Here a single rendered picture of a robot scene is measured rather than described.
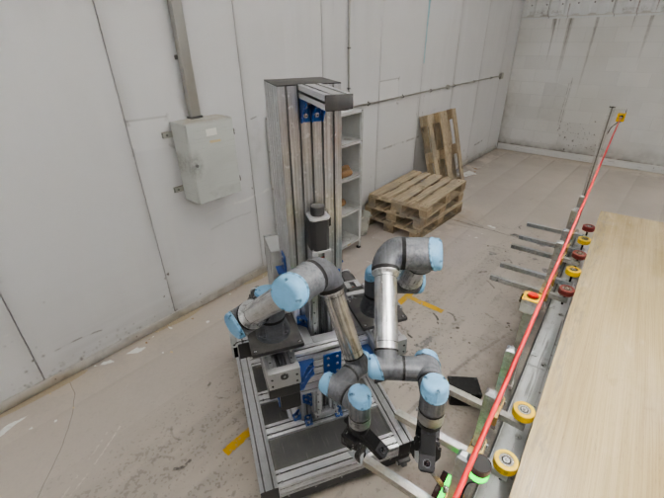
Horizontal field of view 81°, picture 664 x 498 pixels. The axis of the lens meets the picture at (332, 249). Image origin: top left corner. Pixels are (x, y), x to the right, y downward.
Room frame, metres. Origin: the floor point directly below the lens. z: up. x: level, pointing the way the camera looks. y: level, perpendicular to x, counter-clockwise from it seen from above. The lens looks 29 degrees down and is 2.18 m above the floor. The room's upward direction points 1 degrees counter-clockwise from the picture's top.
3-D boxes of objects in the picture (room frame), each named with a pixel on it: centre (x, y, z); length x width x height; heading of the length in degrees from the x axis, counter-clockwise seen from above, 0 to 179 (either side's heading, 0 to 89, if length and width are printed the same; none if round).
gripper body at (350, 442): (0.87, -0.08, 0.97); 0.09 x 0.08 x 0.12; 53
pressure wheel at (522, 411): (1.00, -0.73, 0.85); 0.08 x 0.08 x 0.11
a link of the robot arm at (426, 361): (0.85, -0.27, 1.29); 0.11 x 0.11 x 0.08; 85
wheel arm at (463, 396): (1.12, -0.58, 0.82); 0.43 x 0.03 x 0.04; 53
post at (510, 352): (1.10, -0.68, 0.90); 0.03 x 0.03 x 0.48; 53
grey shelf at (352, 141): (3.80, 0.12, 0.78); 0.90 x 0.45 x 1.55; 139
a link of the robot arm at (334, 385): (0.94, -0.02, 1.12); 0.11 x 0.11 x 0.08; 51
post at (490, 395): (0.90, -0.53, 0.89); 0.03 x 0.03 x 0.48; 53
